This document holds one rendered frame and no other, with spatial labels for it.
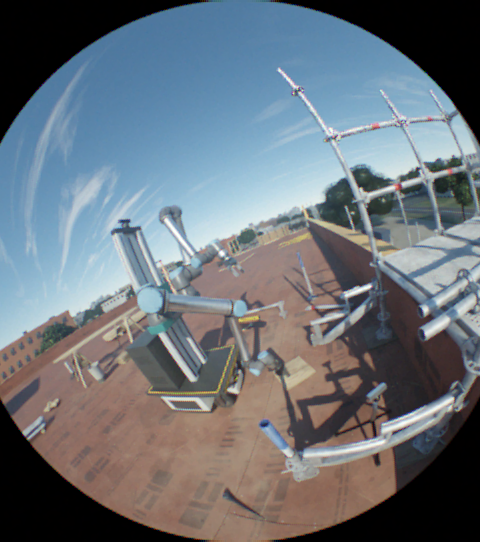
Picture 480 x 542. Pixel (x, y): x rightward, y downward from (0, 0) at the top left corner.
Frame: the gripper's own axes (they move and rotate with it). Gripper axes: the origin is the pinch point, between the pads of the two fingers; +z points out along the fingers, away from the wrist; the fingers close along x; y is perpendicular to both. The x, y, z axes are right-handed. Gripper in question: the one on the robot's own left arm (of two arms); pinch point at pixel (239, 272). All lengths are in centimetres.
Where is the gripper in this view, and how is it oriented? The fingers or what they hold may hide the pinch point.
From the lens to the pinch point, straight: 141.9
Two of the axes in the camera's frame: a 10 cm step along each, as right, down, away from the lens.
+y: 6.4, -6.6, -4.0
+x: 3.6, -2.0, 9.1
